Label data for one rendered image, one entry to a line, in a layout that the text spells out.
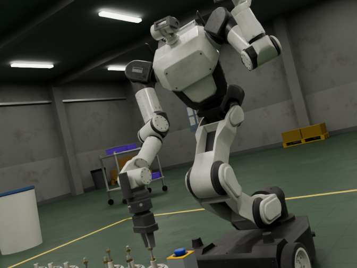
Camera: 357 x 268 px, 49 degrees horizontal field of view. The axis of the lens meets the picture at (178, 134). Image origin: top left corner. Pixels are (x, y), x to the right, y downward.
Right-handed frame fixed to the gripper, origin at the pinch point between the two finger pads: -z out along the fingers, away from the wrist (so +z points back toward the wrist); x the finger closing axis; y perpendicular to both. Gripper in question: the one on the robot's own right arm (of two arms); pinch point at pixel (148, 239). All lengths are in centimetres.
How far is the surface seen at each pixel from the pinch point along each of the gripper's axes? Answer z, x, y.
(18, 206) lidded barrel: 10, 317, -39
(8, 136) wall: 178, 1052, -244
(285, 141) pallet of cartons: -23, 560, -821
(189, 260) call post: -6.7, -21.3, -0.8
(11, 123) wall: 216, 1057, -262
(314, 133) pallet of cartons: -19, 485, -851
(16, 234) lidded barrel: -18, 320, -32
